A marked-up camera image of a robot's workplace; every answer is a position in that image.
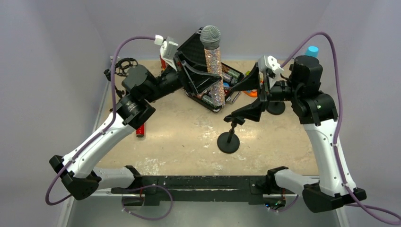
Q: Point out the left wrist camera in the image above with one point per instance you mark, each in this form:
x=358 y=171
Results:
x=168 y=49

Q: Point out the red toy block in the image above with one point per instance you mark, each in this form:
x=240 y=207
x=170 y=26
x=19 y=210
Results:
x=163 y=63

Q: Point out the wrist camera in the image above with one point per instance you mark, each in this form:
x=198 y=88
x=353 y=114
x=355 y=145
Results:
x=270 y=68
x=168 y=49

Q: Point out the blue microphone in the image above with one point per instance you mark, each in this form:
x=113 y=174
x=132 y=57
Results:
x=312 y=51

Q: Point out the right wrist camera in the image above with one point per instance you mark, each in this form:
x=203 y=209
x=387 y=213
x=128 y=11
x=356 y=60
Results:
x=270 y=68

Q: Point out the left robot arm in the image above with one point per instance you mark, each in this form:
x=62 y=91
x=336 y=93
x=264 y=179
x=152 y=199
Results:
x=78 y=169

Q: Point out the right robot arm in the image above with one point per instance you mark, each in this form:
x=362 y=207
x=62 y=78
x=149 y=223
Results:
x=318 y=115

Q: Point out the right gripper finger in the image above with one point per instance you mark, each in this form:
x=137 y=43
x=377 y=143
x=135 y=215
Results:
x=250 y=82
x=251 y=111

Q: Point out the silver glitter microphone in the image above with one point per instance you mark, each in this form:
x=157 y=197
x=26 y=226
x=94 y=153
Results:
x=210 y=37

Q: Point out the black round-base mic stand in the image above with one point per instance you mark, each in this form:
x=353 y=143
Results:
x=228 y=142

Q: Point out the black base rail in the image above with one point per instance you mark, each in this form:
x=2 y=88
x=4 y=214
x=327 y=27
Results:
x=252 y=189

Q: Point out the black poker chip case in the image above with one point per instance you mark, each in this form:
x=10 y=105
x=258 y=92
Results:
x=231 y=76

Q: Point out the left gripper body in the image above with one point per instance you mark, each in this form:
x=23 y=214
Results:
x=179 y=73

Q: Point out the tripod stand with shock mount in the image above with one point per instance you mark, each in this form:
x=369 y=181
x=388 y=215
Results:
x=121 y=67

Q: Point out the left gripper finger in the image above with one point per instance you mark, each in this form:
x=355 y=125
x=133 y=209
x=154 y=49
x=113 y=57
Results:
x=199 y=85
x=195 y=63

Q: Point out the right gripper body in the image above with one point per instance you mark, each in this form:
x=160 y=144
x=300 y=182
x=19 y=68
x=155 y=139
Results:
x=264 y=92

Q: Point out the orange curved toy track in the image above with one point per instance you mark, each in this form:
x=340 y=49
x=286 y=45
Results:
x=251 y=93

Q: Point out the red microphone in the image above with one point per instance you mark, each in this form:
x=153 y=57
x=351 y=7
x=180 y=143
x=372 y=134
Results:
x=140 y=132

